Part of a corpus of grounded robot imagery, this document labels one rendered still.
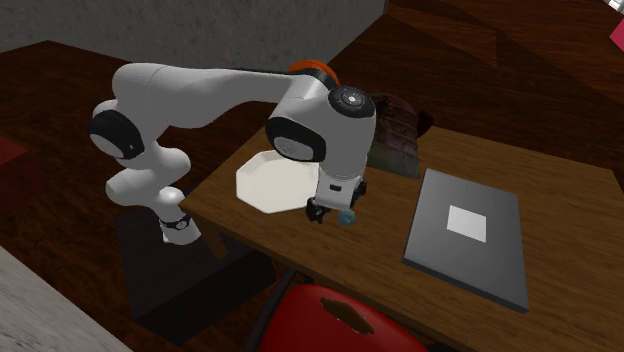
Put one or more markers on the brown wooden table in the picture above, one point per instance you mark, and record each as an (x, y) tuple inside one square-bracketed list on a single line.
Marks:
[(560, 204)]

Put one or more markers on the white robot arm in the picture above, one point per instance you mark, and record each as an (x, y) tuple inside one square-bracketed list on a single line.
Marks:
[(195, 92)]

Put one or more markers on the dark brown rounded object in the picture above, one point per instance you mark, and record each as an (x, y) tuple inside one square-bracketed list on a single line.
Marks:
[(397, 141)]

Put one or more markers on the small blue ball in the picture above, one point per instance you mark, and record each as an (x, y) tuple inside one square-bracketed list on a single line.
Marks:
[(347, 218)]

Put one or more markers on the grey book with white label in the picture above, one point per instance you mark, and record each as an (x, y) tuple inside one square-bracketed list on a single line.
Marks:
[(468, 263)]

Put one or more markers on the white octagonal plate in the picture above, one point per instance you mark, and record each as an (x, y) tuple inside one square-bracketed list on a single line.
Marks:
[(273, 183)]

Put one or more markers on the red chair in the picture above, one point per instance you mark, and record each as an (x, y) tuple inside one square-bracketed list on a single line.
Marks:
[(312, 326)]

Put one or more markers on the dark robot stand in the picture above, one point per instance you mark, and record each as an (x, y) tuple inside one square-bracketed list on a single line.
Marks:
[(185, 287)]

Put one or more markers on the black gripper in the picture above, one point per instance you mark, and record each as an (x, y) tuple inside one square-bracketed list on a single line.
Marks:
[(316, 212)]

